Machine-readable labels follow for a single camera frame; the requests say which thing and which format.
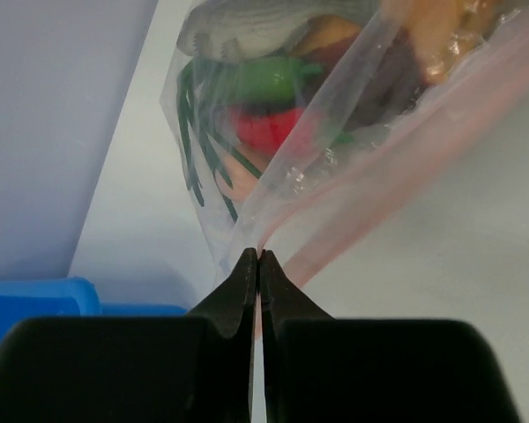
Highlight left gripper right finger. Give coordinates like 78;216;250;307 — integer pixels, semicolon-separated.
257;250;332;422

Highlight orange toy food piece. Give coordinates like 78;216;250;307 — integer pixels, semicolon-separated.
289;1;500;84

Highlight peach toy food piece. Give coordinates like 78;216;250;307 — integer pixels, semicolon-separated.
215;147;271;203

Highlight red toy chili pepper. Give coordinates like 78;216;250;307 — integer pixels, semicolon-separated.
227;107;305;156

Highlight blue plastic bin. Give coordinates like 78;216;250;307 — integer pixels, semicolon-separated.
0;278;186;320

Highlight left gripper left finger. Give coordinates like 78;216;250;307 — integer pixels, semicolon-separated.
188;248;258;422

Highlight clear zip top bag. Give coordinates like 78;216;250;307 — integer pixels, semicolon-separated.
158;0;529;340

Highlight green toy scallion strands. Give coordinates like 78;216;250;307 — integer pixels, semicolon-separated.
175;60;263;207

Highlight grey toy fish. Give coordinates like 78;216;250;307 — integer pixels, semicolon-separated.
176;0;378;63

